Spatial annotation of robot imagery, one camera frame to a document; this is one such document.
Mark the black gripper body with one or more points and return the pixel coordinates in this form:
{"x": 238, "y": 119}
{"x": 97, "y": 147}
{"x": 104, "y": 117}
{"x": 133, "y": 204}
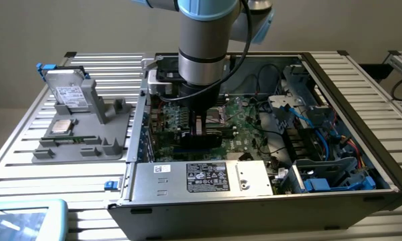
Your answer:
{"x": 200, "y": 99}

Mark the gpu card black heat sink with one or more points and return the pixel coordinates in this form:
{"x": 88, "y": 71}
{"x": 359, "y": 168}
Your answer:
{"x": 200, "y": 142}

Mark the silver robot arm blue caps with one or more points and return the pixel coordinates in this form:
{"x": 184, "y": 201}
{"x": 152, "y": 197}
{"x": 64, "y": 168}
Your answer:
{"x": 201, "y": 45}

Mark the cpu socket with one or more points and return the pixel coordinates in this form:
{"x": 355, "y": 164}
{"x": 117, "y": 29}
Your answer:
{"x": 224, "y": 114}

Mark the black ram slots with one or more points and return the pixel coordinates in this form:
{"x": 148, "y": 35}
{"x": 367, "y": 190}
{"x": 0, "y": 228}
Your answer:
{"x": 225, "y": 131}

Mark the green motherboard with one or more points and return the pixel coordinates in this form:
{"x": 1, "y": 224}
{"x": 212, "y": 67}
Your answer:
{"x": 240, "y": 130}

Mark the black case fan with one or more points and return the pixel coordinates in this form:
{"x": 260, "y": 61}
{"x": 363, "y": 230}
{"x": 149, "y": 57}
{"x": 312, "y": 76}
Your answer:
{"x": 167, "y": 74}

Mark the silver chipset heat sink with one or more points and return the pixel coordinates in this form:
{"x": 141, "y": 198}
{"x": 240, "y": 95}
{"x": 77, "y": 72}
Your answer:
{"x": 235, "y": 157}

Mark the silver power supply unit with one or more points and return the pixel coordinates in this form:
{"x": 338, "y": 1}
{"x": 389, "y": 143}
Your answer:
{"x": 200, "y": 179}

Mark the metal disk bay cage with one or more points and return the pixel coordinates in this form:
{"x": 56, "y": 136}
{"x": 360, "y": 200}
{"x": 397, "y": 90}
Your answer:
{"x": 299, "y": 82}

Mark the grey parts rack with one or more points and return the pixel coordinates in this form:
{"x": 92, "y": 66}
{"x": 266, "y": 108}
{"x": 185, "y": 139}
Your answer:
{"x": 82, "y": 150}

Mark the blue case latch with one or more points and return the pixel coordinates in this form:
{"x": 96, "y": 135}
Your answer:
{"x": 109, "y": 185}

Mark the green ram stick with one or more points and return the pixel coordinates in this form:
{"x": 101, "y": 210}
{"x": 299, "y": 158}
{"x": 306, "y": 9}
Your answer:
{"x": 68, "y": 138}

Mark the silver cpu chip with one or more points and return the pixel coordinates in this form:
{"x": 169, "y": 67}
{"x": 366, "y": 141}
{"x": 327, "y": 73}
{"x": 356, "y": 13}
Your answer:
{"x": 64, "y": 126}

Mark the silver hard disk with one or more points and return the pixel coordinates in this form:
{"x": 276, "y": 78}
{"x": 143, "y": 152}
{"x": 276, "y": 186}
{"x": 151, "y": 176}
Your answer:
{"x": 68, "y": 91}

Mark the open black pc case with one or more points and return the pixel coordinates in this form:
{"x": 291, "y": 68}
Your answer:
{"x": 254, "y": 216}

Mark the blue plastic drive carrier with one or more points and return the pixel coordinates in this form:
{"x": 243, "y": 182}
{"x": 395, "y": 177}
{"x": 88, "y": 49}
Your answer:
{"x": 318, "y": 184}

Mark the teach pendant with screen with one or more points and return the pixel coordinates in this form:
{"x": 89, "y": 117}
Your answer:
{"x": 26, "y": 221}

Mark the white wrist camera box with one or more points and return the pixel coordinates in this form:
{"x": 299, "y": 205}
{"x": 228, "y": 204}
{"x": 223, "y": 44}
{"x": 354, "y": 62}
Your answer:
{"x": 159, "y": 81}

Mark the blue disk bracket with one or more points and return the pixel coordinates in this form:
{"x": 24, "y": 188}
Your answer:
{"x": 44, "y": 70}

